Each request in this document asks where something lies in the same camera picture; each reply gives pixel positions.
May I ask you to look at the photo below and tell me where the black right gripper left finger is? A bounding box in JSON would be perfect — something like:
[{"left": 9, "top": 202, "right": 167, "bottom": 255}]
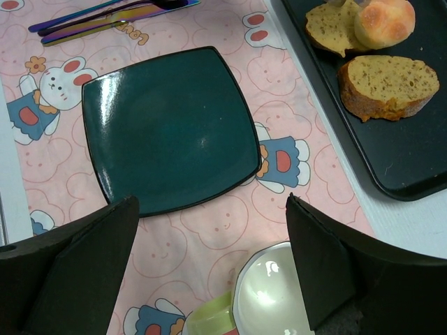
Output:
[{"left": 1, "top": 196, "right": 139, "bottom": 334}]

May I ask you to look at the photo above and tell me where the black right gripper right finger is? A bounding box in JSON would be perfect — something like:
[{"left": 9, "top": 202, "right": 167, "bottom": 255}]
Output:
[{"left": 286, "top": 195, "right": 446, "bottom": 334}]

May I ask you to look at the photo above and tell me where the bread slice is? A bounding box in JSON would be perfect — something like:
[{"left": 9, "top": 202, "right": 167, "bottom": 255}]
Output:
[
  {"left": 337, "top": 55, "right": 440, "bottom": 122},
  {"left": 305, "top": 1, "right": 370, "bottom": 58}
]

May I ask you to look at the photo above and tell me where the round bread bun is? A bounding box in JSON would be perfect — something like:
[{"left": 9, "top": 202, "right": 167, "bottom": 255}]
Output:
[{"left": 354, "top": 0, "right": 416, "bottom": 50}]

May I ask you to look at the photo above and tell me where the green and white cup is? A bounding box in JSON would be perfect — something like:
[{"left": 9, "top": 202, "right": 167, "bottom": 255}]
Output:
[{"left": 186, "top": 241, "right": 314, "bottom": 335}]

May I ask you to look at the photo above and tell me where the pink bunny placemat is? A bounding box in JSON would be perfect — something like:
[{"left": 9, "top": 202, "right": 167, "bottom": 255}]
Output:
[{"left": 1, "top": 1, "right": 372, "bottom": 334}]

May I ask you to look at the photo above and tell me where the black baking tray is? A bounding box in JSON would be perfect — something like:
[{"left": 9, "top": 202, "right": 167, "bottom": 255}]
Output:
[{"left": 283, "top": 1, "right": 446, "bottom": 201}]

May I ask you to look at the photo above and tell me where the dark green square plate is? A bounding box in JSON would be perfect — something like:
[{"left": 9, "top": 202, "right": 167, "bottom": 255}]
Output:
[{"left": 82, "top": 46, "right": 261, "bottom": 217}]

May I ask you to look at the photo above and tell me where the iridescent fork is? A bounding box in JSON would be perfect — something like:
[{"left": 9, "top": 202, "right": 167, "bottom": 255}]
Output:
[{"left": 28, "top": 0, "right": 122, "bottom": 33}]

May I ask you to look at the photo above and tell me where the iridescent knife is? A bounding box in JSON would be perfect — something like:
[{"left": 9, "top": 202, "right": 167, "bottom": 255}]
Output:
[{"left": 40, "top": 1, "right": 200, "bottom": 46}]

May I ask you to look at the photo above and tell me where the iridescent spoon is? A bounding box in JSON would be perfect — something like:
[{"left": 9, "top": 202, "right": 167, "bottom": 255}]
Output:
[{"left": 37, "top": 1, "right": 192, "bottom": 37}]

